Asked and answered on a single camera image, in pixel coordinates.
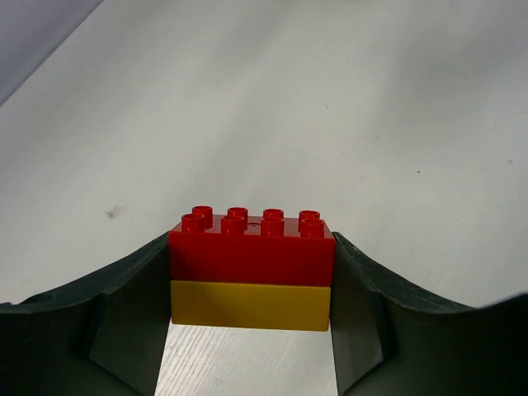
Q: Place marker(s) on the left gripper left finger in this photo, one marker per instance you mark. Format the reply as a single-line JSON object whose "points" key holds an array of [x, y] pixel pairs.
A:
{"points": [[102, 334]]}

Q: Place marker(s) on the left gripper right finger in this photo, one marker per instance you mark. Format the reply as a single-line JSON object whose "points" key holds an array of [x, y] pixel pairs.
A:
{"points": [[392, 337]]}

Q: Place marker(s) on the red yellow lego stack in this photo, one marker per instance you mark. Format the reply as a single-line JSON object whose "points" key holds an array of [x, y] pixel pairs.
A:
{"points": [[237, 270]]}

